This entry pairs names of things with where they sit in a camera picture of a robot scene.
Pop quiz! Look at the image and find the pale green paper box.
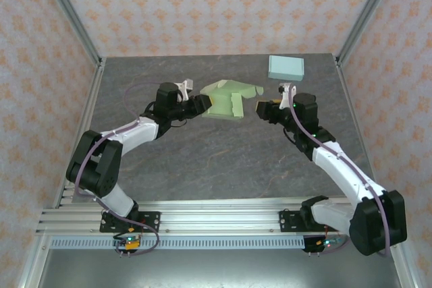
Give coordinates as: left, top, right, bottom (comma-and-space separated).
199, 79, 265, 121

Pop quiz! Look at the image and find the light blue paper box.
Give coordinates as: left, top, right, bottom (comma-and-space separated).
268, 55, 305, 82

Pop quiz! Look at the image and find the small circuit board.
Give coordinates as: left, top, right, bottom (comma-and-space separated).
113, 235, 142, 252
315, 236, 345, 248

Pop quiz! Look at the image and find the grey metal sheet panel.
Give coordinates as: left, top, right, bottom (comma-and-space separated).
36, 247, 402, 288

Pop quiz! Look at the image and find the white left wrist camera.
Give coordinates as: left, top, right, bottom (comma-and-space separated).
175, 78, 195, 102

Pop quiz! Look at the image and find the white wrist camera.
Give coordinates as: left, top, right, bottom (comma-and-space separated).
277, 82, 296, 110
175, 78, 195, 102

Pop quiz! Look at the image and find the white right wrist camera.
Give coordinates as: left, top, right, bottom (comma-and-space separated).
277, 82, 296, 110

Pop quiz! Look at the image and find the aluminium table side rail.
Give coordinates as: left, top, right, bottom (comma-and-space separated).
333, 55, 385, 208
53, 58, 107, 208

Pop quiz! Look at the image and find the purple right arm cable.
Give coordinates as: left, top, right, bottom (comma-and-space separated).
281, 82, 392, 258

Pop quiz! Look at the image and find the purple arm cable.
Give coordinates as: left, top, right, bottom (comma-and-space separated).
281, 82, 392, 258
74, 80, 163, 256

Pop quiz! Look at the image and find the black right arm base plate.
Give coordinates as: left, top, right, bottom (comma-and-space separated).
279, 210, 311, 233

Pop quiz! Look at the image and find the aluminium mounting rail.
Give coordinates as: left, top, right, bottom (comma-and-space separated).
35, 200, 406, 235

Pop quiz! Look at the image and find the aluminium frame post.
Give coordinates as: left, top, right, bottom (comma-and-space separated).
36, 0, 104, 66
335, 0, 401, 66

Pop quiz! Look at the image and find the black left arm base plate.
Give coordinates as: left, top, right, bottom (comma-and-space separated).
99, 211, 161, 233

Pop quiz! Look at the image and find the slotted grey cable tray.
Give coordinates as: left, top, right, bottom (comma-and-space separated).
49, 236, 306, 250

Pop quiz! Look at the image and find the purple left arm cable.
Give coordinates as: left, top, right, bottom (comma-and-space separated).
74, 80, 163, 256

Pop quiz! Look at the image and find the aluminium frame leg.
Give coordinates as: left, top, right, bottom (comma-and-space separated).
386, 233, 418, 288
18, 233, 51, 288

